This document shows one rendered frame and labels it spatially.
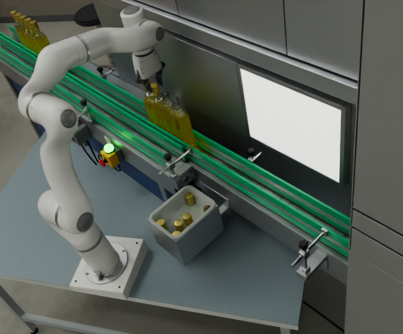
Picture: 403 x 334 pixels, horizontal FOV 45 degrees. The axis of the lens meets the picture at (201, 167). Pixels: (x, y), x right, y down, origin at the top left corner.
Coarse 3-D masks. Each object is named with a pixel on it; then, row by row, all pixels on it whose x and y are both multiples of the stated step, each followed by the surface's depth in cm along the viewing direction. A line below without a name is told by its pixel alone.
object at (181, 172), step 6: (180, 168) 195; (186, 168) 194; (192, 168) 196; (180, 174) 193; (186, 174) 195; (192, 174) 198; (174, 180) 192; (180, 180) 193; (186, 180) 196; (174, 186) 196; (180, 186) 195
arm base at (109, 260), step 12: (84, 252) 183; (96, 252) 184; (108, 252) 190; (120, 252) 200; (84, 264) 201; (96, 264) 189; (108, 264) 192; (120, 264) 196; (96, 276) 193; (108, 276) 194
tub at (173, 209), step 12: (180, 192) 192; (192, 192) 194; (168, 204) 190; (180, 204) 195; (204, 204) 191; (156, 216) 188; (168, 216) 193; (180, 216) 193; (192, 216) 192; (204, 216) 182; (168, 228) 189
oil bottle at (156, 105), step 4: (152, 100) 197; (160, 100) 195; (152, 104) 196; (156, 104) 194; (160, 104) 194; (152, 108) 198; (156, 108) 195; (160, 108) 195; (156, 112) 198; (160, 112) 196; (156, 116) 200; (160, 116) 197; (156, 120) 203; (160, 120) 199; (160, 124) 202; (164, 124) 200; (164, 128) 202
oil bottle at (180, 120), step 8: (176, 112) 188; (184, 112) 188; (176, 120) 189; (184, 120) 190; (176, 128) 193; (184, 128) 192; (176, 136) 198; (184, 136) 194; (192, 136) 198; (192, 144) 200
